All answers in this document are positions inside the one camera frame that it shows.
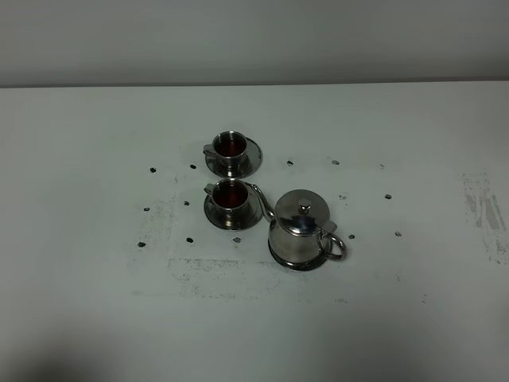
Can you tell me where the near stainless steel teacup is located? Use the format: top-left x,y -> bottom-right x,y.
204,178 -> 253,220

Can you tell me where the far stainless steel saucer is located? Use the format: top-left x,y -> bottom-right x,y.
205,138 -> 263,178

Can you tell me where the near stainless steel saucer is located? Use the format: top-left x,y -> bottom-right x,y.
204,178 -> 263,231

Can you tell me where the far stainless steel teacup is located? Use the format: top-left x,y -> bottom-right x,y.
203,131 -> 247,166

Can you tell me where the stainless steel teacup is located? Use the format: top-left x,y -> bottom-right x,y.
203,131 -> 247,166
204,178 -> 253,220

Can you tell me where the stainless steel teapot saucer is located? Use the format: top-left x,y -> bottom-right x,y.
268,244 -> 328,271

